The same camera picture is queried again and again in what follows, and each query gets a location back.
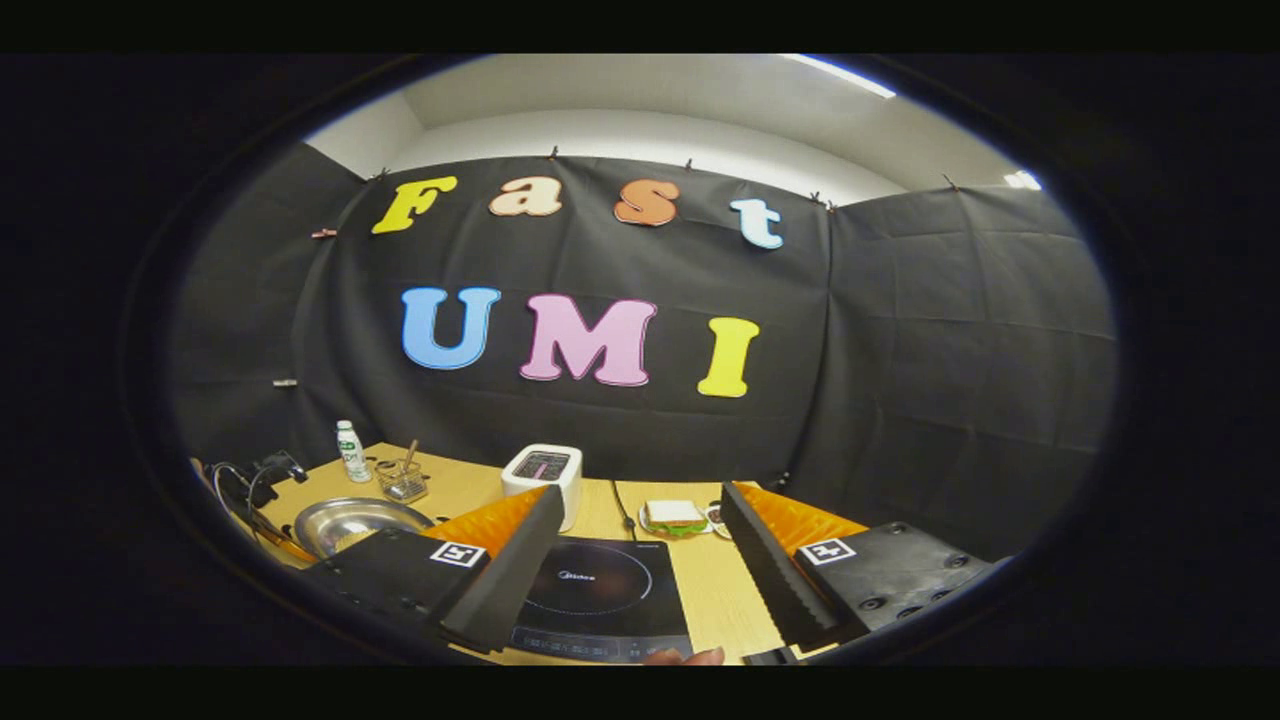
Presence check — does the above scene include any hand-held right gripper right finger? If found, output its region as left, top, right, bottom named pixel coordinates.
left=719, top=480, right=1001, bottom=656

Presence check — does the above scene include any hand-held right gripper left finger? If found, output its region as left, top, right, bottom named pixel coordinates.
left=300, top=485, right=567, bottom=656

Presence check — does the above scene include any steel pot with black handle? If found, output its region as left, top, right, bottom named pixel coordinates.
left=293, top=497, right=437, bottom=561

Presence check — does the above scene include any black induction cooktop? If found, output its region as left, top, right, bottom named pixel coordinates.
left=510, top=535, right=695, bottom=665

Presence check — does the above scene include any small white green bottle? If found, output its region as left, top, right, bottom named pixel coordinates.
left=335, top=420, right=373, bottom=485

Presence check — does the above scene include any white toaster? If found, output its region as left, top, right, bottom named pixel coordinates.
left=500, top=443, right=584, bottom=534

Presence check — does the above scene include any white sandwich plate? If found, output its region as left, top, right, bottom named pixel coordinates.
left=638, top=504, right=714, bottom=540

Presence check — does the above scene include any long ceiling light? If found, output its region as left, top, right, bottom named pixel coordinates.
left=780, top=53, right=899, bottom=100

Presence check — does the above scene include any wire mesh basket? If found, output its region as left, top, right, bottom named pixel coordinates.
left=375, top=458, right=430, bottom=505

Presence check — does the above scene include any black power cable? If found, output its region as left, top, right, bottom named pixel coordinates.
left=609, top=480, right=639, bottom=542

